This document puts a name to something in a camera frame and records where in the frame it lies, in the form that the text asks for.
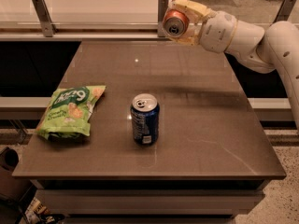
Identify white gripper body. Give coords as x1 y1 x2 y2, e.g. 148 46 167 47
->
199 11 237 53

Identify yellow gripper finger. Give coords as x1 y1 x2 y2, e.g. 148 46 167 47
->
171 0 217 24
171 28 200 46

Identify red coke can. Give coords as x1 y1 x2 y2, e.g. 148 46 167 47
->
163 9 189 37

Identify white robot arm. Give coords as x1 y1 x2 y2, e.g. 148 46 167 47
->
163 0 299 128

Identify blue pepsi can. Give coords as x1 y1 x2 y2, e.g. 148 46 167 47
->
130 93 160 146

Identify green chip bag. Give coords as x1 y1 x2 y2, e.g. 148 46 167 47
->
36 85 106 140

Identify snack packages on floor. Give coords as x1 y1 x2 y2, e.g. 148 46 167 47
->
25 198 65 224

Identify dark bin at floor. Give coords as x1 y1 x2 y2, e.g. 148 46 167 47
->
0 147 32 202

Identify middle metal railing bracket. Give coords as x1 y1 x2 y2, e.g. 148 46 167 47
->
157 0 169 37

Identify metal railing bracket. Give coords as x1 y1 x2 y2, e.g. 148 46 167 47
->
274 0 297 22
157 0 169 37
31 0 56 37

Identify right metal railing bracket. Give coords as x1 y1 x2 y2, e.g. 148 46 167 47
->
274 0 297 22

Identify left metal railing bracket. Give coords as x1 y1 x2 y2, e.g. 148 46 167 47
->
31 0 56 37

